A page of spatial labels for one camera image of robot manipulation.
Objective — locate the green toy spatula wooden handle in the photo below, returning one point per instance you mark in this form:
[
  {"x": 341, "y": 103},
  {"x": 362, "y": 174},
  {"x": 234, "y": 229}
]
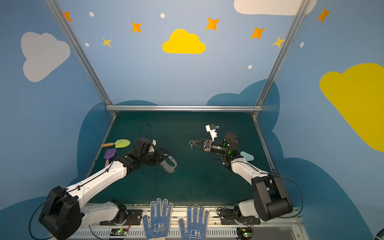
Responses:
[{"x": 117, "y": 144}]

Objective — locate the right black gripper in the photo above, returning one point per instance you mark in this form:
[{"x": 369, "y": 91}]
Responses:
[{"x": 205, "y": 145}]

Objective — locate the green circuit board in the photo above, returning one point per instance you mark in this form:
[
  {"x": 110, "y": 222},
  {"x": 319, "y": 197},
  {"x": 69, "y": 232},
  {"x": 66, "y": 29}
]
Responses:
[
  {"x": 244, "y": 234},
  {"x": 119, "y": 232}
]

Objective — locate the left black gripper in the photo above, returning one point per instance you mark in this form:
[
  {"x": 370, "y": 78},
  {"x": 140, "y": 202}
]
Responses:
[{"x": 161, "y": 158}]

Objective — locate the left aluminium frame post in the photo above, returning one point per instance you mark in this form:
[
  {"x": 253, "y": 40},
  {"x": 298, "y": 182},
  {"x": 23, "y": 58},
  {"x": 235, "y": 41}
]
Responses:
[{"x": 58, "y": 14}]

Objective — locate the left blue dotted work glove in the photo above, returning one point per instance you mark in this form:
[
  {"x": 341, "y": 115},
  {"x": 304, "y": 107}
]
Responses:
[{"x": 157, "y": 225}]

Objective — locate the right blue dotted work glove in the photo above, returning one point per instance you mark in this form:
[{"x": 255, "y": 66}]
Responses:
[{"x": 197, "y": 223}]

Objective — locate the left green circuit board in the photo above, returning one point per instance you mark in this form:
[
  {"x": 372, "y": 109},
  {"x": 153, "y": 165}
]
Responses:
[{"x": 119, "y": 232}]

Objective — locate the right aluminium frame post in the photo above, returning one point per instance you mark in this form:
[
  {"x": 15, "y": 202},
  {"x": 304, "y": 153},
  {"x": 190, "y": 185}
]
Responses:
[{"x": 284, "y": 49}]

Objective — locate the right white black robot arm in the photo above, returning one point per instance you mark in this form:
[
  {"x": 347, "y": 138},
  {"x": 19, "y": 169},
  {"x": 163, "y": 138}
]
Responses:
[{"x": 270, "y": 197}]

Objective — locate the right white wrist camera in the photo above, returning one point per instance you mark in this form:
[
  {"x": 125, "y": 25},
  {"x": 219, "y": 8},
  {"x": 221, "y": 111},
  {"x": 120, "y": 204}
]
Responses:
[{"x": 211, "y": 128}]

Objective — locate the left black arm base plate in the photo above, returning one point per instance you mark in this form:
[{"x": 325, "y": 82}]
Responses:
[{"x": 125, "y": 218}]

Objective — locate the light blue toy spatula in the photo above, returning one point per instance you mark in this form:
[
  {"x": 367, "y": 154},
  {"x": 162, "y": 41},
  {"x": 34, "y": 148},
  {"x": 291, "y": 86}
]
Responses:
[{"x": 248, "y": 157}]

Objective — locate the aluminium frame post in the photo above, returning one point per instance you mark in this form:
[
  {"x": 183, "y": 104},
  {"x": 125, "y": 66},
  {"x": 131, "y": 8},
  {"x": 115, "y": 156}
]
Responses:
[
  {"x": 58, "y": 14},
  {"x": 284, "y": 49}
]

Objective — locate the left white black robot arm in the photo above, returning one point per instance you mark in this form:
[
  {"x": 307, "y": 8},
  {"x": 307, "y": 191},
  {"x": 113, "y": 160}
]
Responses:
[{"x": 63, "y": 212}]

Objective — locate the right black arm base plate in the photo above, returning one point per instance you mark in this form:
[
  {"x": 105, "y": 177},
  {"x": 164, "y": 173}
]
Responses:
[{"x": 234, "y": 217}]

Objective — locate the purple toy spatula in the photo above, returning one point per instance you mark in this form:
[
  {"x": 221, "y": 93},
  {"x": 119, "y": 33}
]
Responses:
[{"x": 110, "y": 153}]

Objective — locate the right green circuit board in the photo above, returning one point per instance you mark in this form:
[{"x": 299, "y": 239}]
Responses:
[{"x": 244, "y": 234}]

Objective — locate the blue dotted work glove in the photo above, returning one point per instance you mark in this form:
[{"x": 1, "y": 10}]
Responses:
[
  {"x": 197, "y": 223},
  {"x": 157, "y": 225}
]

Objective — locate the horizontal aluminium frame bar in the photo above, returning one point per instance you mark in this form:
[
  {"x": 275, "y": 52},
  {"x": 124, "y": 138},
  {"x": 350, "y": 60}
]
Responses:
[{"x": 126, "y": 108}]

